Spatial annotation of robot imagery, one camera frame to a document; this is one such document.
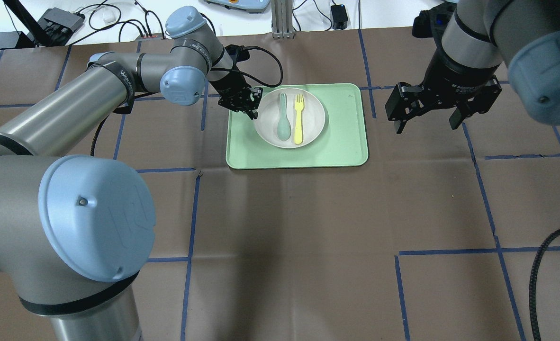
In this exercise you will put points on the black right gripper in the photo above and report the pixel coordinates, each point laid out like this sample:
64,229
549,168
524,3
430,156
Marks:
453,74

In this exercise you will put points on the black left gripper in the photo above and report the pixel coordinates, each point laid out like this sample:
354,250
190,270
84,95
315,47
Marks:
226,84

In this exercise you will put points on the green plastic spoon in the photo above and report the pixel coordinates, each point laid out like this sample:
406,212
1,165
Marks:
283,127

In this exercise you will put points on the white round plate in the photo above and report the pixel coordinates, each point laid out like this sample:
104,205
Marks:
314,117

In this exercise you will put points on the yellow plastic fork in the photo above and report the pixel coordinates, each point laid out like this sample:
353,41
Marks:
299,105

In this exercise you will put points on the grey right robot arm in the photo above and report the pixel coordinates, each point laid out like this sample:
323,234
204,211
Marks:
473,37

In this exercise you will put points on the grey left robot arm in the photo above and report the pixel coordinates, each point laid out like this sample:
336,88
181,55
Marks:
75,230

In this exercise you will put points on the black power adapter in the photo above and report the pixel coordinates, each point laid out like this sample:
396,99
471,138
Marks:
339,17

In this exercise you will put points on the black usb hub box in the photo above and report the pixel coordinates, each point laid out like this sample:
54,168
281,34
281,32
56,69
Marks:
59,19

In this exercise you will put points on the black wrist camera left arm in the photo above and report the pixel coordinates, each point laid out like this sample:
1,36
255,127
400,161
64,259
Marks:
238,53

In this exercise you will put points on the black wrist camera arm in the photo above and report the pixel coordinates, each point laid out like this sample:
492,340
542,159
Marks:
433,22
238,53

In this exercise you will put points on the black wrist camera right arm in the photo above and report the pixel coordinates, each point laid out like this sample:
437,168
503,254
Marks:
433,22

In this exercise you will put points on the aluminium frame post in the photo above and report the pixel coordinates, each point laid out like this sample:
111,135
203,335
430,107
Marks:
282,19

